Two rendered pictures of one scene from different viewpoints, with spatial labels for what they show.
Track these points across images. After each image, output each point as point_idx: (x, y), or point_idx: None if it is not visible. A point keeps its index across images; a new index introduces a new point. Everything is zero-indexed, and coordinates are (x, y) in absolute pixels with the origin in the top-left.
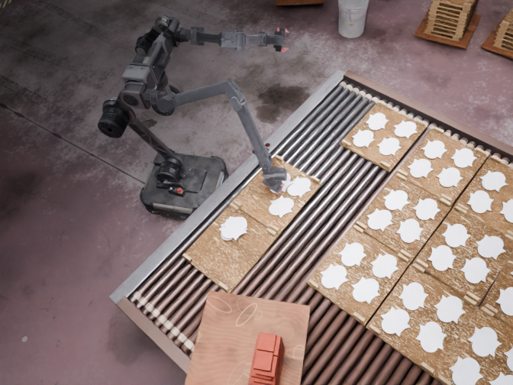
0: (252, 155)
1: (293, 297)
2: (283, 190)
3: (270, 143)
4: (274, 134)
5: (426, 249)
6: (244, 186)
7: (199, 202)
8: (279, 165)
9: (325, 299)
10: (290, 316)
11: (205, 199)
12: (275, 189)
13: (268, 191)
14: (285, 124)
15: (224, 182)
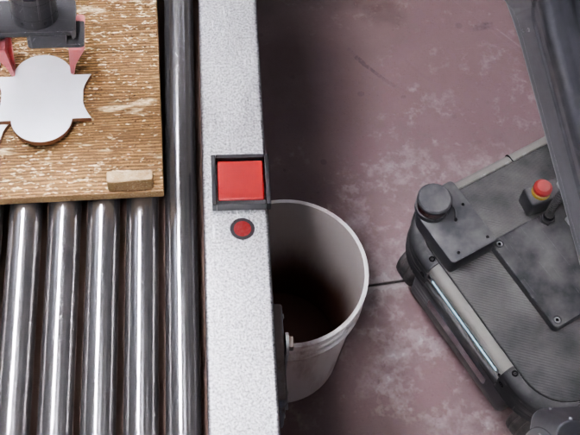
0: (257, 150)
1: None
2: (6, 79)
3: (235, 242)
4: (261, 294)
5: None
6: (169, 31)
7: (440, 192)
8: (108, 166)
9: None
10: None
11: (441, 227)
12: (0, 2)
13: (64, 53)
14: (259, 369)
15: (255, 3)
